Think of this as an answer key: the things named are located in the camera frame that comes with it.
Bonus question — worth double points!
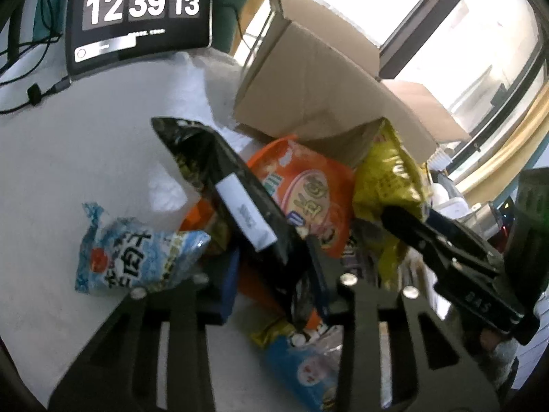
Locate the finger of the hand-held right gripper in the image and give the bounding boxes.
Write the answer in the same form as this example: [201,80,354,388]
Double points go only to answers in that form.
[381,205,455,267]
[424,210,494,262]

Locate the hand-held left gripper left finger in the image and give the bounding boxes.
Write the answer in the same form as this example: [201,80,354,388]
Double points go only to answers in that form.
[47,247,241,412]

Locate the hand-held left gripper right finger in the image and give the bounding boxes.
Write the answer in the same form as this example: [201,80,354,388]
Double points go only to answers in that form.
[304,236,500,412]

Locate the yellow green snack packet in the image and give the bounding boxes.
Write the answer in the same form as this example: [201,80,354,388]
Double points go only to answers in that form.
[352,118,432,293]

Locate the blue cartoon snack packet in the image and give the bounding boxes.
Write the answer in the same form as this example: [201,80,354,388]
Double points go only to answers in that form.
[251,318,344,412]

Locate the orange snack packet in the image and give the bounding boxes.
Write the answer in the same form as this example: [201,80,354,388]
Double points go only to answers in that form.
[246,135,357,258]

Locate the black snack packet white label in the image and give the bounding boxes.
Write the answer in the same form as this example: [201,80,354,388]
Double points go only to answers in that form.
[151,117,327,331]

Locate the cardboard box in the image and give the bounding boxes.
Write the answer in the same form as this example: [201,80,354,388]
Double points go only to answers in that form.
[232,0,472,168]

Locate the person's right forearm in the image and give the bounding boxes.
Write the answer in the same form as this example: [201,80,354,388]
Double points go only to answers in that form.
[480,330,519,400]

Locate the plain orange packet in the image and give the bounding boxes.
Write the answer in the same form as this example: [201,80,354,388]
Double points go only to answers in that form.
[179,199,322,331]

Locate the light blue white snack packet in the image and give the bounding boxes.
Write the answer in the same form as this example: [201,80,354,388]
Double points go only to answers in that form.
[75,202,212,297]

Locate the tablet with clock display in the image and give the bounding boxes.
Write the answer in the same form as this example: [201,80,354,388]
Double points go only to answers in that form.
[64,0,214,79]

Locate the teal curtain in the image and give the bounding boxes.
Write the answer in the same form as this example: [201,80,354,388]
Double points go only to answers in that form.
[32,0,267,56]

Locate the dark window frame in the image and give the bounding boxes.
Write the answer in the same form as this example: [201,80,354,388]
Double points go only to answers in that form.
[377,0,494,80]

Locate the black tablet cable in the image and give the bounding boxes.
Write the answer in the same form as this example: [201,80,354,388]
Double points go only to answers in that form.
[0,75,73,116]

